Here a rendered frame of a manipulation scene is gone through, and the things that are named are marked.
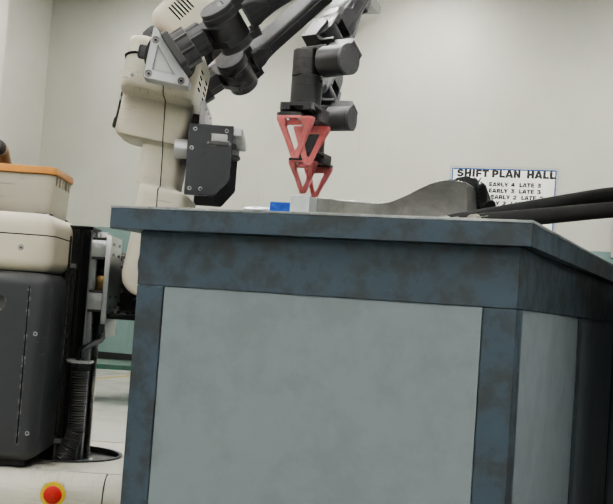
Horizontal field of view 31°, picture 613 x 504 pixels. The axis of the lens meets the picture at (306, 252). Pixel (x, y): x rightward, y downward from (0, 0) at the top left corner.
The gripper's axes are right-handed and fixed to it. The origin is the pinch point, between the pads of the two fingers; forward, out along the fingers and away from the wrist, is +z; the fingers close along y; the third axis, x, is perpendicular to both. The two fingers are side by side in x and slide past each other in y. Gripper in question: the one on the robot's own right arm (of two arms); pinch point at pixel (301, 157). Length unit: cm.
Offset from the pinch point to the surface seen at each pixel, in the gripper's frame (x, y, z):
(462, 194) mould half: -24.2, 32.7, 1.8
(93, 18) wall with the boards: 479, 768, -252
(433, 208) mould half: -18.3, 33.2, 4.9
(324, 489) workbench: -16, -27, 55
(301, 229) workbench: -10.2, -28.7, 15.7
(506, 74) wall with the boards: 70, 764, -195
